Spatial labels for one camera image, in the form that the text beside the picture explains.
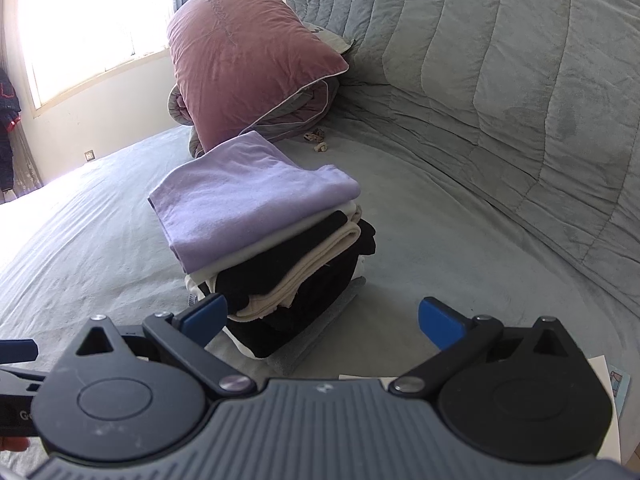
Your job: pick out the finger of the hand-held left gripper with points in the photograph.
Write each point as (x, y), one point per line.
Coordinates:
(17, 351)

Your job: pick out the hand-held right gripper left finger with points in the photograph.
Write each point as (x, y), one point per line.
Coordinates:
(202, 321)

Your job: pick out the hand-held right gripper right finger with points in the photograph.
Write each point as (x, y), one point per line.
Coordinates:
(440, 322)

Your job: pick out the lilac pants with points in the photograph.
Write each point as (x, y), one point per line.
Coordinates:
(235, 195)

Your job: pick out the dark hanging clothes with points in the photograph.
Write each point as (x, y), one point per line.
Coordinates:
(7, 125)

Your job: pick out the person's left hand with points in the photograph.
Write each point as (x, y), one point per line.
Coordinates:
(12, 444)

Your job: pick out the white folded garment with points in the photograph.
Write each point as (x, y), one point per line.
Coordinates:
(260, 251)

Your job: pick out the cream folded garment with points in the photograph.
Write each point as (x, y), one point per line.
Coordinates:
(358, 271)

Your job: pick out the beige folded garment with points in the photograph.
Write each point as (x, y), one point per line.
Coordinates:
(310, 260)

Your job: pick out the beige paper sheet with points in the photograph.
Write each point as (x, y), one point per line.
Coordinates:
(607, 410)

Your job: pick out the small beige trinket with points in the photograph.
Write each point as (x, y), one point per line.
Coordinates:
(314, 136)
(320, 147)

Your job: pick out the folded grey pink quilt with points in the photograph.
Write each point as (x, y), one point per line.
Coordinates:
(300, 115)

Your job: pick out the grey quilted headboard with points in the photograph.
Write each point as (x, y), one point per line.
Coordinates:
(500, 85)

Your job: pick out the large pink velvet pillow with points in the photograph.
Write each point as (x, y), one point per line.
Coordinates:
(240, 50)

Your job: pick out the window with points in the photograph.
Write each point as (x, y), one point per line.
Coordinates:
(90, 25)

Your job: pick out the wall socket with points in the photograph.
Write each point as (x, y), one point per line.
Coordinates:
(90, 155)

